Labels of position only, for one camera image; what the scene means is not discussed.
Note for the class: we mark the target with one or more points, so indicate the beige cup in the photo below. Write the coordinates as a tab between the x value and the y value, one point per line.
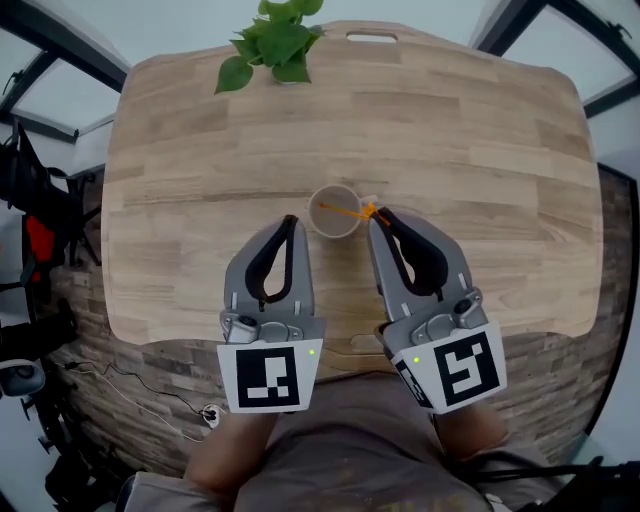
334	225

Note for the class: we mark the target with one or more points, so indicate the black window frame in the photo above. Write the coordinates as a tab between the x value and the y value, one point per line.
565	45
60	65

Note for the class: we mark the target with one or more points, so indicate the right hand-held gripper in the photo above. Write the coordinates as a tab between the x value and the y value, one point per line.
465	370

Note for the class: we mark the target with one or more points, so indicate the orange star stick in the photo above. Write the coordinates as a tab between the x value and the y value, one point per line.
345	212

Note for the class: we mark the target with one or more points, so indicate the person's brown clothing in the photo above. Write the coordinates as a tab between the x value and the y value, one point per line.
350	450

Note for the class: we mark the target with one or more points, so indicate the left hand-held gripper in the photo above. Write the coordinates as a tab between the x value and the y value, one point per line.
270	375

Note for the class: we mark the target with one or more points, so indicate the black tripod equipment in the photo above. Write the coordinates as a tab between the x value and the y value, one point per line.
65	465

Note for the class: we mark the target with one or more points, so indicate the grey white rounded device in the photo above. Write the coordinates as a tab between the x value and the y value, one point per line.
20	377

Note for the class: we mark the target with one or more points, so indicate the person's left forearm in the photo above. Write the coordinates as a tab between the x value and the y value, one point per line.
225	455

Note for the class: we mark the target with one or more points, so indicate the green leafy potted plant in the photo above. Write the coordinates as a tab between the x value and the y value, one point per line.
280	45

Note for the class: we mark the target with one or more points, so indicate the black stand with red part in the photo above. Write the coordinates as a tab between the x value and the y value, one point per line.
40	210

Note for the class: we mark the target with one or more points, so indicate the white power plug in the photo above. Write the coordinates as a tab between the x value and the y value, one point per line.
212	414

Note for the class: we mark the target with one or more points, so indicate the person's right forearm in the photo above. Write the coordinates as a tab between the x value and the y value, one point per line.
472	432

